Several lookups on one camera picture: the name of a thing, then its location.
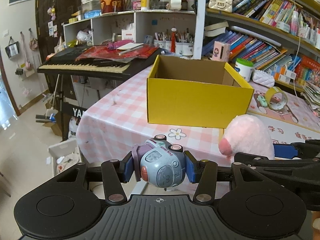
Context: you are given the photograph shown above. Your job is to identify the blue toy car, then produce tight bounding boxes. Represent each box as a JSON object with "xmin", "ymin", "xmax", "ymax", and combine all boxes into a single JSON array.
[{"xmin": 131, "ymin": 134, "xmax": 186, "ymax": 189}]

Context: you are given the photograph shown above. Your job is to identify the pink plush toy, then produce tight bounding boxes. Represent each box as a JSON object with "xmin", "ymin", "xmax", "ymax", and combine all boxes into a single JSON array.
[{"xmin": 218, "ymin": 114, "xmax": 275, "ymax": 161}]

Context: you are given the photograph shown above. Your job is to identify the yellow tape roll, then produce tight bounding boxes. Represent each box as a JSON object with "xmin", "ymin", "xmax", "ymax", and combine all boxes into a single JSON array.
[{"xmin": 265, "ymin": 87, "xmax": 288, "ymax": 111}]

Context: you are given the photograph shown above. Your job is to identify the white storage basket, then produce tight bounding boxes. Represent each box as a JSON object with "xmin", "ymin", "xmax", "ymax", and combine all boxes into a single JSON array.
[{"xmin": 48, "ymin": 139, "xmax": 82, "ymax": 176}]

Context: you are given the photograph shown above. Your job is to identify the pink checkered tablecloth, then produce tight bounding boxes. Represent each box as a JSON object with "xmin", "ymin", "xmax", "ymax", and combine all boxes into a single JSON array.
[{"xmin": 76, "ymin": 64, "xmax": 320, "ymax": 198}]

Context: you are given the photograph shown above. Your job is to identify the stack of papers and books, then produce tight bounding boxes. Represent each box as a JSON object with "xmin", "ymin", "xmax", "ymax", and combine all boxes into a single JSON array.
[{"xmin": 301, "ymin": 81, "xmax": 320, "ymax": 118}]

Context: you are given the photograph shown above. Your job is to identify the small green toy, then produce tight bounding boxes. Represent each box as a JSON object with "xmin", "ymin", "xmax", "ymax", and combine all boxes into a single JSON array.
[{"xmin": 257, "ymin": 95, "xmax": 268, "ymax": 107}]

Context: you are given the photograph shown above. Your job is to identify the white orange box lower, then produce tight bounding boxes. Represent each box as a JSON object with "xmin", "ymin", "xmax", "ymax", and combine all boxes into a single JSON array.
[{"xmin": 271, "ymin": 72, "xmax": 291, "ymax": 84}]

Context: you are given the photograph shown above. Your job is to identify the white orange box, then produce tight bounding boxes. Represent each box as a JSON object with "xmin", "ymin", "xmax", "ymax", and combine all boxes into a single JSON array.
[
  {"xmin": 271, "ymin": 72, "xmax": 291, "ymax": 84},
  {"xmin": 273, "ymin": 65, "xmax": 296, "ymax": 80}
]

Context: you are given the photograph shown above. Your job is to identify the white quilted purse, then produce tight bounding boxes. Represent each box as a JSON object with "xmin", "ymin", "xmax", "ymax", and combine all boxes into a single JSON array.
[{"xmin": 252, "ymin": 69, "xmax": 275, "ymax": 88}]

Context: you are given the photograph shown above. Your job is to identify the white orange box upper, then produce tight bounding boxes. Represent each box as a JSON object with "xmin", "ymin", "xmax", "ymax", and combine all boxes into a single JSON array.
[{"xmin": 273, "ymin": 65, "xmax": 296, "ymax": 80}]

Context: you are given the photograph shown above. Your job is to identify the red book box set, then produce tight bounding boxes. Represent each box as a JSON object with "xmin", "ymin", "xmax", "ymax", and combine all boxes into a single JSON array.
[{"xmin": 295, "ymin": 55, "xmax": 319, "ymax": 87}]

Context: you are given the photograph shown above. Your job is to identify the yellow cardboard box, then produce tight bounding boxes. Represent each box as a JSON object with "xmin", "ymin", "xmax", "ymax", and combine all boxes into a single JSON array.
[{"xmin": 146, "ymin": 55, "xmax": 254, "ymax": 128}]

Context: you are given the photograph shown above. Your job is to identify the white jar green lid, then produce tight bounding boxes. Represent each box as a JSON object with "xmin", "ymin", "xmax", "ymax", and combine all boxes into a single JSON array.
[{"xmin": 234, "ymin": 58, "xmax": 254, "ymax": 82}]

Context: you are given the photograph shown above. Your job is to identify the row of leaning books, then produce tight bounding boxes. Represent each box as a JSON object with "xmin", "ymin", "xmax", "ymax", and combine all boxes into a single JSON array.
[{"xmin": 202, "ymin": 27, "xmax": 287, "ymax": 69}]

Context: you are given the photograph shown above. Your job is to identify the red folder on keyboard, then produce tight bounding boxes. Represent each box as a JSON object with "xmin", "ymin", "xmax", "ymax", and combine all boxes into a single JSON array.
[{"xmin": 75, "ymin": 43, "xmax": 161, "ymax": 62}]

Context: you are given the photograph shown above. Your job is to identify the pink cylindrical humidifier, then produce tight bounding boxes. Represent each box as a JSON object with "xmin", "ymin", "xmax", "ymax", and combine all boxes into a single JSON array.
[{"xmin": 211, "ymin": 41, "xmax": 231, "ymax": 62}]

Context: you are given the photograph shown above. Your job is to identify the black electronic keyboard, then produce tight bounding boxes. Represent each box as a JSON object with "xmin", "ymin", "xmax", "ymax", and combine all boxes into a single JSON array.
[{"xmin": 37, "ymin": 46, "xmax": 160, "ymax": 81}]

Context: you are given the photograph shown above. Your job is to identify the white pen holder cups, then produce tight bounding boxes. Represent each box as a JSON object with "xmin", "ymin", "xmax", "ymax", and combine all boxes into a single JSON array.
[{"xmin": 152, "ymin": 39, "xmax": 194, "ymax": 57}]

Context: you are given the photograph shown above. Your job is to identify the cream quilted handbag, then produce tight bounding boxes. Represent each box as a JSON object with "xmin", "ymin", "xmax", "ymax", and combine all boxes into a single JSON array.
[{"xmin": 208, "ymin": 0, "xmax": 233, "ymax": 12}]

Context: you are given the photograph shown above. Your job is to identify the white charging cable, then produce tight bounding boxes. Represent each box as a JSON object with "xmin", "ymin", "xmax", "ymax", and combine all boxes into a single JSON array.
[{"xmin": 286, "ymin": 0, "xmax": 302, "ymax": 98}]

